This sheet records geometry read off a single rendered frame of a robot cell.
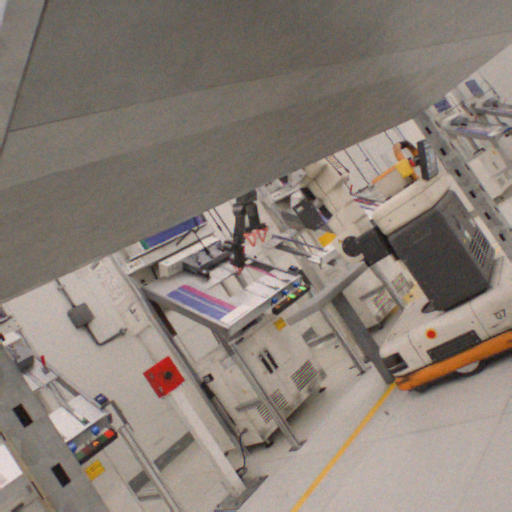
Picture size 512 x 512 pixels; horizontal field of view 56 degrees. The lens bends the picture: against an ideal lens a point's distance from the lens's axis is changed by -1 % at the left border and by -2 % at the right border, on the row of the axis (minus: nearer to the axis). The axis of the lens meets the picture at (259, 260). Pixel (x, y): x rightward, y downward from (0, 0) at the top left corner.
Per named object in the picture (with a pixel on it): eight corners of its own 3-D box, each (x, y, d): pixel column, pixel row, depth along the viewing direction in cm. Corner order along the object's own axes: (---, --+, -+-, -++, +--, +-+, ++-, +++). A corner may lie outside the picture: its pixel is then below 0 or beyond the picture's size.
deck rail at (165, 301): (230, 336, 264) (230, 327, 261) (228, 338, 262) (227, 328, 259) (144, 293, 303) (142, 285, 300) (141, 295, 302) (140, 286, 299)
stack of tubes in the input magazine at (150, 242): (204, 222, 341) (183, 190, 342) (147, 249, 306) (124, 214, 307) (196, 230, 350) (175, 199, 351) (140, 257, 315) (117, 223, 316)
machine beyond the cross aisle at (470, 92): (564, 143, 747) (493, 44, 754) (554, 156, 690) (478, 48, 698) (488, 188, 846) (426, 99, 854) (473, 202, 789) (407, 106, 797)
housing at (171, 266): (221, 256, 346) (220, 238, 340) (169, 285, 313) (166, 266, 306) (212, 253, 351) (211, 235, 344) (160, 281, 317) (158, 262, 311)
